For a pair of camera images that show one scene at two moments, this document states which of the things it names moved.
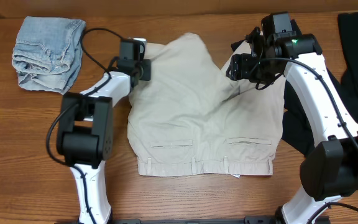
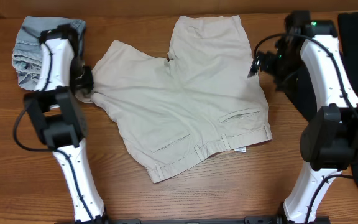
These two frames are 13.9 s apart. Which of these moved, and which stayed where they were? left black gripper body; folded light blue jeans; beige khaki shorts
Moved: left black gripper body; beige khaki shorts
Stayed: folded light blue jeans
